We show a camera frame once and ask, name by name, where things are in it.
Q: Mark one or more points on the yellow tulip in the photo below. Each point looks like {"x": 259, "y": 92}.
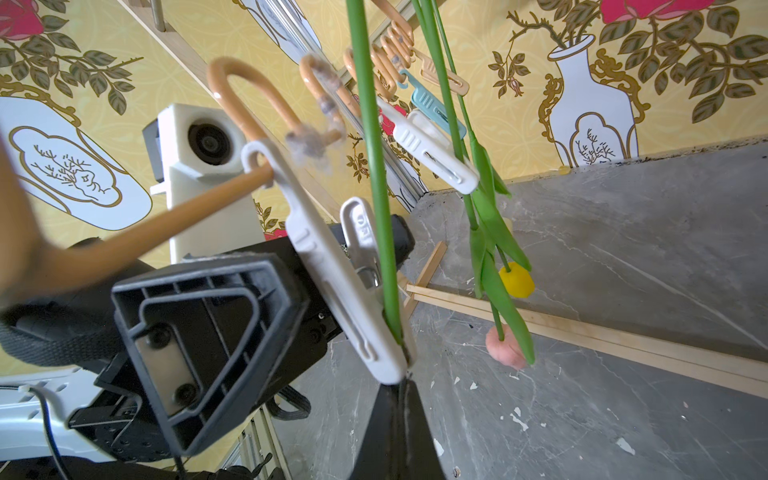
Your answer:
{"x": 498, "y": 260}

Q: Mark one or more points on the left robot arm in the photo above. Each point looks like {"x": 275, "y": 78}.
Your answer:
{"x": 89, "y": 395}

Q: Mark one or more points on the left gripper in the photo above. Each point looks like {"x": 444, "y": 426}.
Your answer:
{"x": 209, "y": 336}

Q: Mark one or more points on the wooden clothes rack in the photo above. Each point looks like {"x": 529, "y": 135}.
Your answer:
{"x": 729, "y": 371}

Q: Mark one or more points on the orange curved clip hanger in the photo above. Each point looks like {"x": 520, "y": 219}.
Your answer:
{"x": 77, "y": 174}

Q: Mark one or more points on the grey clothes peg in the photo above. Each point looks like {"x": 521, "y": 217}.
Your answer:
{"x": 354, "y": 307}

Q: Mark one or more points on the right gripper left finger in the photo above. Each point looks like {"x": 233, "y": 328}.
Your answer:
{"x": 381, "y": 452}

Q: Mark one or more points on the teal clothes peg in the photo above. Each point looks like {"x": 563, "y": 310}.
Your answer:
{"x": 428, "y": 103}

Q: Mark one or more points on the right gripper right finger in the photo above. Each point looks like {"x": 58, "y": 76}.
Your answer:
{"x": 419, "y": 456}

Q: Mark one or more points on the pink tulip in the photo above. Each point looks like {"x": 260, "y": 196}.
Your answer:
{"x": 509, "y": 342}

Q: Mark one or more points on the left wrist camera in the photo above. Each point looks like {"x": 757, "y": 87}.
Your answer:
{"x": 192, "y": 150}

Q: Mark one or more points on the white clothes peg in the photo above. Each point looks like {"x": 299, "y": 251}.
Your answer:
{"x": 429, "y": 152}

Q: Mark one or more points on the blue tulip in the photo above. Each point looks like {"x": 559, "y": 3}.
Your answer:
{"x": 372, "y": 136}

